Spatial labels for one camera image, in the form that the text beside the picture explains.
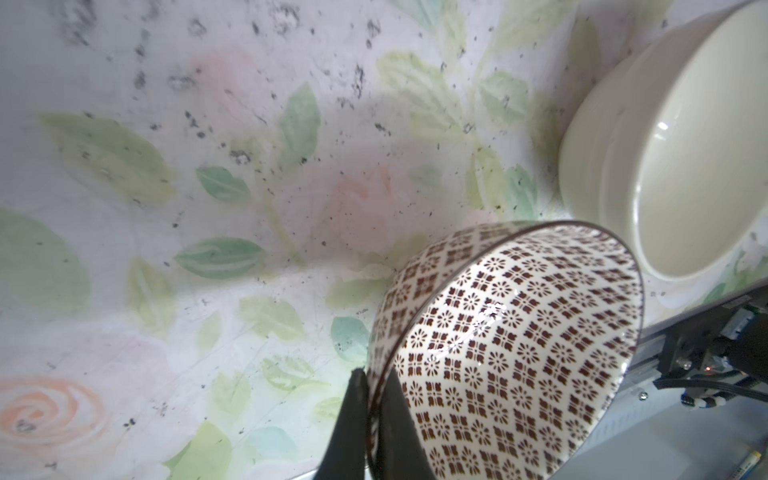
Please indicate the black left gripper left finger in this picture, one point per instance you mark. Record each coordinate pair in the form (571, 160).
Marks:
(344, 458)

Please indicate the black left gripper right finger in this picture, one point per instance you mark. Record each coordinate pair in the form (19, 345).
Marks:
(400, 455)

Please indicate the dotted pattern bowl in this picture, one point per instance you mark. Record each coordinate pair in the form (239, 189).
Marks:
(510, 341)

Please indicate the cream white bowl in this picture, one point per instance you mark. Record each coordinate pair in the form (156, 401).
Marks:
(669, 150)

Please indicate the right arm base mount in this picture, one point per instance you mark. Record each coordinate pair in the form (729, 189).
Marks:
(719, 352)

